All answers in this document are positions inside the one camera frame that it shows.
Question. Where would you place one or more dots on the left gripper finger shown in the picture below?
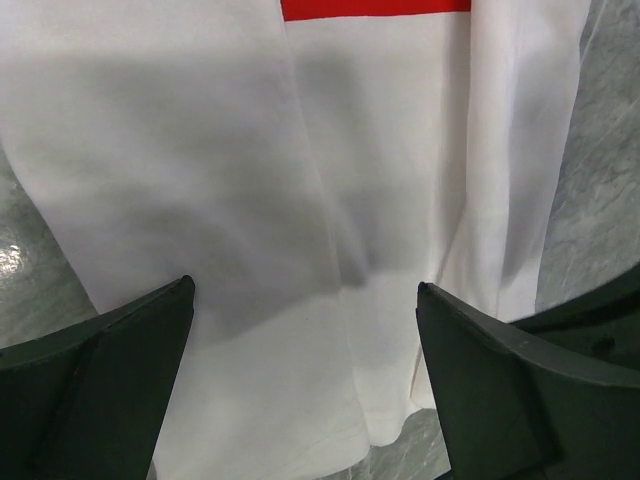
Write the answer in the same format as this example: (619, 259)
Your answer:
(88, 401)

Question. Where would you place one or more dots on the white t-shirt red print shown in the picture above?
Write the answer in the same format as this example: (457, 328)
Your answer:
(308, 164)

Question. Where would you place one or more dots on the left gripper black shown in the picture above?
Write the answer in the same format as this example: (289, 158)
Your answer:
(551, 396)

